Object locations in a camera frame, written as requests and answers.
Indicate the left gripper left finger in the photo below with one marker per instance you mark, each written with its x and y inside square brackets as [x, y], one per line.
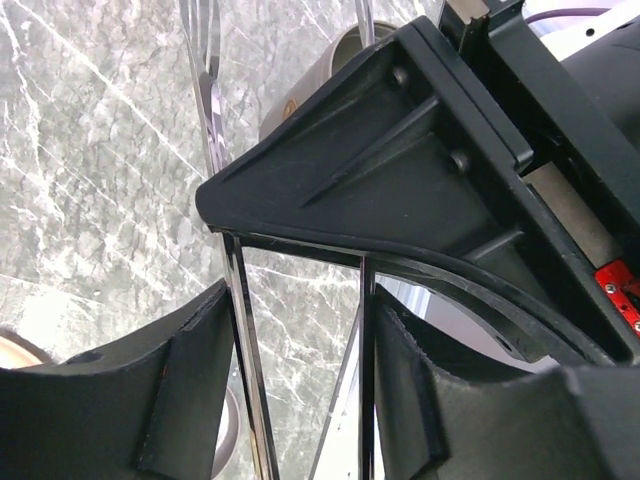
[146, 406]

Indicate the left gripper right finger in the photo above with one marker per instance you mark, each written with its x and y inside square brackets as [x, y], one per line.
[446, 411]

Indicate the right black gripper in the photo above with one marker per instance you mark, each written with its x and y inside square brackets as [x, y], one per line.
[579, 191]

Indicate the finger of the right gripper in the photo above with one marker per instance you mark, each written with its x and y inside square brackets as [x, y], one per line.
[403, 151]
[538, 301]

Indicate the metal serving tongs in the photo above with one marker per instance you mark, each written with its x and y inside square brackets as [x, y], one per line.
[202, 27]

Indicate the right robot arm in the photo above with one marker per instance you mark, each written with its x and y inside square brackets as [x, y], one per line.
[602, 55]

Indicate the grey round lid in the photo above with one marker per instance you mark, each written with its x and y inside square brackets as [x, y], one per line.
[228, 434]

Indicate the grey cylindrical container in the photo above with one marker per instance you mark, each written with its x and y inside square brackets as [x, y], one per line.
[335, 56]

